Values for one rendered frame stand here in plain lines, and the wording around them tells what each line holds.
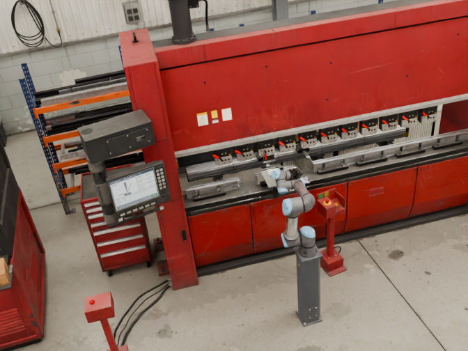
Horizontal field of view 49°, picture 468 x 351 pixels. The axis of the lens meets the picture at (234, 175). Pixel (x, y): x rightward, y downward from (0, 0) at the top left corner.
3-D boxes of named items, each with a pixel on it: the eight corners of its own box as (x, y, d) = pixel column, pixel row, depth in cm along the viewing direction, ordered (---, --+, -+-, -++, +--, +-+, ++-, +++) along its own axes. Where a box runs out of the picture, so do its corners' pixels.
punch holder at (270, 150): (259, 157, 462) (258, 141, 453) (256, 152, 469) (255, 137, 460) (275, 154, 464) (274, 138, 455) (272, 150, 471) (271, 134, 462)
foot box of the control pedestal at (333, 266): (330, 277, 492) (330, 268, 485) (316, 261, 511) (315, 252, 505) (347, 269, 498) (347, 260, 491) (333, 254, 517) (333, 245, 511)
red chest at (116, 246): (105, 282, 515) (79, 203, 460) (104, 250, 556) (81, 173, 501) (154, 270, 522) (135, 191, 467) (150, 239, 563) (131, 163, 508)
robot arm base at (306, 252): (320, 255, 407) (320, 245, 402) (303, 260, 404) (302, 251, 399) (313, 243, 419) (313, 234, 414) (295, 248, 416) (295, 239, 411)
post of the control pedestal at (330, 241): (329, 257, 497) (329, 213, 468) (326, 253, 502) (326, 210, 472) (333, 255, 499) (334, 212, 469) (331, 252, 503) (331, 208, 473)
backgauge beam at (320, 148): (188, 182, 492) (186, 173, 486) (186, 175, 503) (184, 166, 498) (408, 136, 525) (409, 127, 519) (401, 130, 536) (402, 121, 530)
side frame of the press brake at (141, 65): (173, 291, 495) (123, 67, 369) (163, 237, 565) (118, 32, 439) (198, 285, 499) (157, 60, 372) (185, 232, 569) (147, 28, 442)
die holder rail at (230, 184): (187, 199, 470) (186, 191, 464) (186, 196, 475) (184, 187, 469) (240, 188, 477) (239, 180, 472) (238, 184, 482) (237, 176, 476)
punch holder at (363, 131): (362, 136, 476) (363, 120, 467) (358, 131, 483) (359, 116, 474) (377, 133, 478) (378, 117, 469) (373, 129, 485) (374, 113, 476)
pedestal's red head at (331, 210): (326, 219, 461) (326, 203, 451) (316, 209, 474) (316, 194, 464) (345, 212, 467) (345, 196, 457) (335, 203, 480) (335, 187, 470)
